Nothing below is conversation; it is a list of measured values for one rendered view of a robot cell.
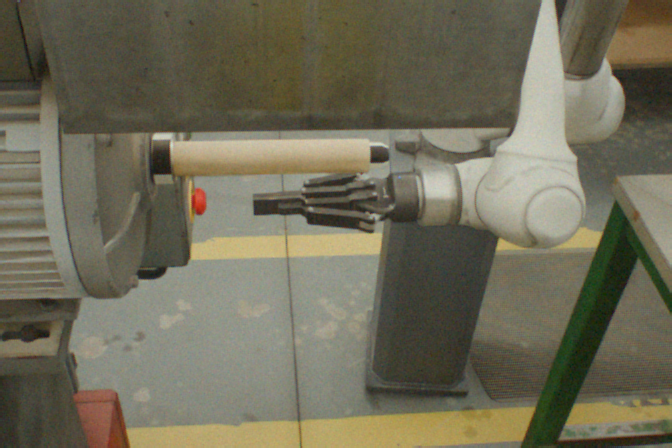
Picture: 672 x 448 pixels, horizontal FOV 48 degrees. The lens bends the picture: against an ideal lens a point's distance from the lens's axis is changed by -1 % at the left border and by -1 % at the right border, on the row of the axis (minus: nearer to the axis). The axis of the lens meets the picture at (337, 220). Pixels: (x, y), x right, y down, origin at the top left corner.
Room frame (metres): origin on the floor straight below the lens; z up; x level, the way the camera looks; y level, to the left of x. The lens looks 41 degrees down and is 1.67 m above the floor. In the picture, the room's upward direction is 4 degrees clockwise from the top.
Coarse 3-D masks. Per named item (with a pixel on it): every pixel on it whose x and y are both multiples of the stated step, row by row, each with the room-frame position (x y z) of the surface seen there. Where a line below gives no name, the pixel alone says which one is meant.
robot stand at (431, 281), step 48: (384, 240) 1.38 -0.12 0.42; (432, 240) 1.25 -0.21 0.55; (480, 240) 1.25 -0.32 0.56; (384, 288) 1.27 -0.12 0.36; (432, 288) 1.25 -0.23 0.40; (480, 288) 1.26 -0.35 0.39; (384, 336) 1.26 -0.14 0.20; (432, 336) 1.25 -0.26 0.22; (384, 384) 1.24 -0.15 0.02; (432, 384) 1.25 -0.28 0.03
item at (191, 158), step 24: (192, 144) 0.56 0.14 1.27; (216, 144) 0.56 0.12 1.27; (240, 144) 0.56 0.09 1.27; (264, 144) 0.57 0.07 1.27; (288, 144) 0.57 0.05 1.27; (312, 144) 0.57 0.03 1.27; (336, 144) 0.57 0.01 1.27; (360, 144) 0.58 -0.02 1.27; (192, 168) 0.54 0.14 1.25; (216, 168) 0.55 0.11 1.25; (240, 168) 0.55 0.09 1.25; (264, 168) 0.55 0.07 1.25; (288, 168) 0.56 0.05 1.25; (312, 168) 0.56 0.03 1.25; (336, 168) 0.56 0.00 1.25; (360, 168) 0.56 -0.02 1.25
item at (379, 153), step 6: (372, 144) 0.58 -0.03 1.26; (378, 144) 0.58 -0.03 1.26; (372, 150) 0.58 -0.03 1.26; (378, 150) 0.58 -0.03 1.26; (384, 150) 0.58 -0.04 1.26; (372, 156) 0.57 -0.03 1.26; (378, 156) 0.57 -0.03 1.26; (384, 156) 0.57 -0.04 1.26; (372, 162) 0.57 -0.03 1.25; (378, 162) 0.57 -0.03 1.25; (384, 162) 0.57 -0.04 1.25
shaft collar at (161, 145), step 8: (160, 136) 0.56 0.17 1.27; (168, 136) 0.56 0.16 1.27; (152, 144) 0.55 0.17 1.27; (160, 144) 0.55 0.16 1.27; (168, 144) 0.55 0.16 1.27; (152, 152) 0.54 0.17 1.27; (160, 152) 0.54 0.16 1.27; (168, 152) 0.54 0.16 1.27; (152, 160) 0.53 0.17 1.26; (160, 160) 0.54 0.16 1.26; (168, 160) 0.54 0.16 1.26; (152, 168) 0.53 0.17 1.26; (160, 168) 0.53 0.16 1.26; (168, 168) 0.53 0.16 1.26; (152, 176) 0.53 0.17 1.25; (160, 176) 0.53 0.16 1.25; (168, 176) 0.53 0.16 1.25
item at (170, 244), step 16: (192, 176) 0.88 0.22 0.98; (160, 192) 0.74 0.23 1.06; (176, 192) 0.74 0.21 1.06; (192, 192) 0.84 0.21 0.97; (160, 208) 0.74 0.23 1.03; (176, 208) 0.74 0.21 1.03; (160, 224) 0.74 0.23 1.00; (176, 224) 0.74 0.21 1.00; (192, 224) 0.81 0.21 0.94; (160, 240) 0.74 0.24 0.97; (176, 240) 0.74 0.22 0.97; (144, 256) 0.73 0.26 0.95; (160, 256) 0.74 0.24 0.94; (176, 256) 0.74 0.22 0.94; (144, 272) 0.76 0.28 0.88; (160, 272) 0.77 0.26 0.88
